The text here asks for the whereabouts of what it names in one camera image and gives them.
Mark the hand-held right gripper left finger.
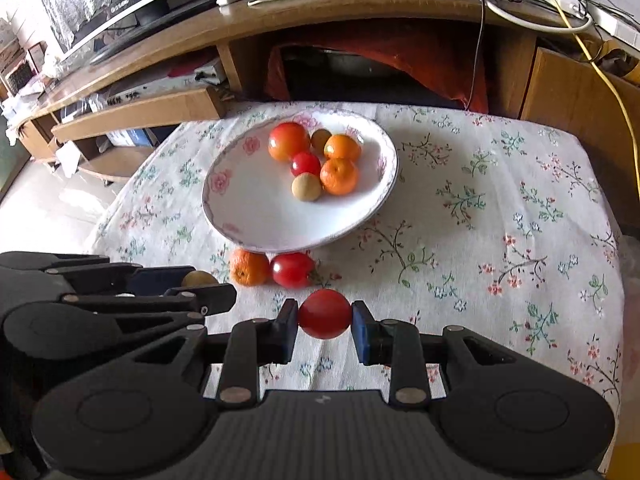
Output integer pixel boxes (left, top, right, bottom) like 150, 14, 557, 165
131, 298, 300, 407

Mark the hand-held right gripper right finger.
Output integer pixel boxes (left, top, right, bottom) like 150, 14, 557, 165
350, 300, 518, 408

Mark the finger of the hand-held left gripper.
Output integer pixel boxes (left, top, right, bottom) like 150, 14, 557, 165
62, 283, 237, 338
45, 260, 197, 297

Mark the brown kiwi fruit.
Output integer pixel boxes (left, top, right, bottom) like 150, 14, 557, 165
181, 270, 220, 288

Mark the red tomato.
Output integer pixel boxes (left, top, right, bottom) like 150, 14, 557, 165
298, 288, 352, 339
270, 252, 316, 289
291, 151, 322, 178

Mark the white floral rim plate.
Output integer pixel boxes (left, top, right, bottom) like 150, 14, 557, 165
201, 108, 400, 255

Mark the orange mandarin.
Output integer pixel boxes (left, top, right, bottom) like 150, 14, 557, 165
319, 157, 360, 196
229, 249, 271, 287

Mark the red yellow apple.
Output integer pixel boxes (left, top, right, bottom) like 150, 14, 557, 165
268, 121, 312, 162

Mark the blue and white box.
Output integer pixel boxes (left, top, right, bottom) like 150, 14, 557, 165
107, 129, 157, 148

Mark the small round tan fruit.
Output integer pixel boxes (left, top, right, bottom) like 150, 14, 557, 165
291, 172, 322, 203

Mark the floral tablecloth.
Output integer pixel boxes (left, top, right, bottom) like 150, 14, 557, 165
85, 101, 628, 476

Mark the smooth round orange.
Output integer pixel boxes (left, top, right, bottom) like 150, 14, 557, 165
323, 133, 362, 162

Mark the silver media player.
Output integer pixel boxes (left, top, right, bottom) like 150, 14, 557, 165
100, 57, 227, 108

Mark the flat screen television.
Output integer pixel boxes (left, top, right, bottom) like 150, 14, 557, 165
60, 0, 263, 63

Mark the red cloth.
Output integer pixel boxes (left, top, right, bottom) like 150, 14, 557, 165
267, 35, 490, 112

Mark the wooden television cabinet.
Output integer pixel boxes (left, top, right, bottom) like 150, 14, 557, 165
0, 0, 640, 186

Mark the white power strip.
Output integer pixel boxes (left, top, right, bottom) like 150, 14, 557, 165
537, 0, 640, 45

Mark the black cable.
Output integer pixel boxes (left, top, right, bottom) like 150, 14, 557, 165
462, 0, 488, 111

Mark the yellow cable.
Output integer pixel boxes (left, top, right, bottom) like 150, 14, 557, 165
450, 0, 640, 161

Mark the thick white cable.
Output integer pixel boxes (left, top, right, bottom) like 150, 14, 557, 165
480, 0, 595, 35

